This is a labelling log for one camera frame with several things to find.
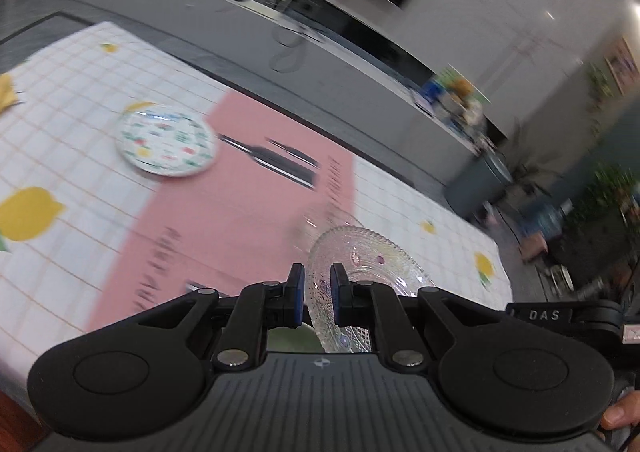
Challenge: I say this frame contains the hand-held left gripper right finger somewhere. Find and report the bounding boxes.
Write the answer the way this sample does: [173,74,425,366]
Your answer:
[330,262,506,369]

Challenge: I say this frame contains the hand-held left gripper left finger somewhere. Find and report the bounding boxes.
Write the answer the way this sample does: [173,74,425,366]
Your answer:
[97,262,307,373]

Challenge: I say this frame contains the large beaded clear glass plate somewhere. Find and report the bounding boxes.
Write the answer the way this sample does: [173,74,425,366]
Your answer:
[306,226,436,354]

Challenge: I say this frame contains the white fruit-print plate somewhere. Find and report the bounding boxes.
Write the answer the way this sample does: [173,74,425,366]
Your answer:
[116,105,218,178]

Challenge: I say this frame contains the person's right hand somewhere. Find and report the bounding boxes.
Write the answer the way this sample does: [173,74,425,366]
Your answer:
[601,392,640,430]

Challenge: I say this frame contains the small pink appliance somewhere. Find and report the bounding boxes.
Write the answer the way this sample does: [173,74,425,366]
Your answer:
[520,232,549,261]

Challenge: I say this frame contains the pink bottle-print table mat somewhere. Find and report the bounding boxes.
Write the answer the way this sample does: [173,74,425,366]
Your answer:
[87,90,361,333]

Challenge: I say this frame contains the blue water bottle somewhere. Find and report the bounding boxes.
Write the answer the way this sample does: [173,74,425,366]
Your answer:
[520,202,571,239]

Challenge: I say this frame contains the bushy green potted plant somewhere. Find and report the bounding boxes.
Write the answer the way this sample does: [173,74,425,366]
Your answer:
[572,165,640,233]

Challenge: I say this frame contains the grey trash can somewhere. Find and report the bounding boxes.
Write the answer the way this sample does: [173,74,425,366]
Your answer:
[445,152,513,223]

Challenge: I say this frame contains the marble television cabinet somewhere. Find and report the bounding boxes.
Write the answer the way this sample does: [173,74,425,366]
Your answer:
[47,0,501,188]

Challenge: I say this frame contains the hanging vine plant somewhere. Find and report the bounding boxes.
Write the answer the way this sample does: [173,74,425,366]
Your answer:
[585,63,613,113]

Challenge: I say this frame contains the teddy bear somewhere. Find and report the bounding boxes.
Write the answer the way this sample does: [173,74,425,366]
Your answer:
[447,75,476,103]

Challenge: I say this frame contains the checked lemon-print tablecloth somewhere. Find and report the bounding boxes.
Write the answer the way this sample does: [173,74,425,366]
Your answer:
[0,21,513,383]

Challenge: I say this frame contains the yellow cloth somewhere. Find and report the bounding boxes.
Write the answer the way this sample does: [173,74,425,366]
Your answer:
[0,74,23,114]

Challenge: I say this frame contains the black cable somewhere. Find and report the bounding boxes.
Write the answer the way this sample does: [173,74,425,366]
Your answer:
[269,22,307,74]

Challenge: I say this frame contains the framed wall picture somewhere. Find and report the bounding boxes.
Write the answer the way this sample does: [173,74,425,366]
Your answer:
[605,37,638,96]

